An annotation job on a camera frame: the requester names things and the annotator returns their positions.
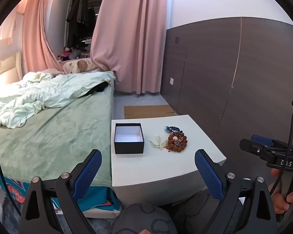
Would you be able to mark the white table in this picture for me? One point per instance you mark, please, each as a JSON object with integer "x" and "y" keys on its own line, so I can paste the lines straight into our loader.
{"x": 166, "y": 170}

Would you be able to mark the colourful printed bed sheet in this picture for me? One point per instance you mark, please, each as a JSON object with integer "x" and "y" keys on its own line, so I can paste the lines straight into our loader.
{"x": 12, "y": 190}

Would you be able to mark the green bed blanket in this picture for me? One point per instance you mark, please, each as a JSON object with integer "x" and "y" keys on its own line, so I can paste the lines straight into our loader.
{"x": 58, "y": 136}

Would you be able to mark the flat brown cardboard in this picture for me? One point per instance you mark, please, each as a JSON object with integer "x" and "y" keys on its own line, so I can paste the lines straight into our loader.
{"x": 149, "y": 111}

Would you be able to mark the pile of plush toys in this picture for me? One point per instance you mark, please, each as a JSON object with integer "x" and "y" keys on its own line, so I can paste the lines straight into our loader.
{"x": 69, "y": 53}

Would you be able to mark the black cloth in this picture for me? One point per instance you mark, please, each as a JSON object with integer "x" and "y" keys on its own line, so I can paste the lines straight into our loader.
{"x": 99, "y": 89}

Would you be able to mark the white wall socket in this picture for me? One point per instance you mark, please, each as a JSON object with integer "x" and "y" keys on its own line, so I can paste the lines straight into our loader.
{"x": 172, "y": 81}

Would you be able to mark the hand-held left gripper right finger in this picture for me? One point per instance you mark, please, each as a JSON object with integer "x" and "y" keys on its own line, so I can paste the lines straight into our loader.
{"x": 208, "y": 175}

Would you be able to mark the beige padded headboard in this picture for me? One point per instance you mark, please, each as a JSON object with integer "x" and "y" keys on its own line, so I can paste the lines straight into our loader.
{"x": 5, "y": 68}

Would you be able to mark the dark hanging clothes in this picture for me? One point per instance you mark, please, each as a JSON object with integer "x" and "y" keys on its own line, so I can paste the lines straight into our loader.
{"x": 79, "y": 12}

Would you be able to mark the person's grey patterned pants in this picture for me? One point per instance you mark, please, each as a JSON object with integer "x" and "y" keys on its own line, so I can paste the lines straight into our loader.
{"x": 141, "y": 217}

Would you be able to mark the person's right hand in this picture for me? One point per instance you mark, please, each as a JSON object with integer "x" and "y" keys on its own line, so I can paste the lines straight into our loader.
{"x": 280, "y": 203}

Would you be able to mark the black jewelry box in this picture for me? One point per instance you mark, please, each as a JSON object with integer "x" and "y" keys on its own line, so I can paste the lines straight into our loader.
{"x": 129, "y": 147}

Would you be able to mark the white flower hair clip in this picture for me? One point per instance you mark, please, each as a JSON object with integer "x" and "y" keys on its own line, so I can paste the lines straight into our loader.
{"x": 158, "y": 142}

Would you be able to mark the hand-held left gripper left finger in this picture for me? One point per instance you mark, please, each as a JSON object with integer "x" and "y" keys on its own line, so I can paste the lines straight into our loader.
{"x": 88, "y": 173}

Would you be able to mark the pink curtain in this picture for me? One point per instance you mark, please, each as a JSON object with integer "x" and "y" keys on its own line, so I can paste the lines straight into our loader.
{"x": 131, "y": 41}
{"x": 36, "y": 41}

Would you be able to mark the bear print pillow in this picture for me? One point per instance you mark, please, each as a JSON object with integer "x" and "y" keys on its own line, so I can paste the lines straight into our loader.
{"x": 80, "y": 65}

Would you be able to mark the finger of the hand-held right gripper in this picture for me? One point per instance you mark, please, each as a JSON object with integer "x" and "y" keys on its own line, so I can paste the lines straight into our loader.
{"x": 250, "y": 147}
{"x": 262, "y": 140}

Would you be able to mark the pale green duvet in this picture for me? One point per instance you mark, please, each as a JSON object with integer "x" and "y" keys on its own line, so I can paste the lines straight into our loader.
{"x": 39, "y": 95}

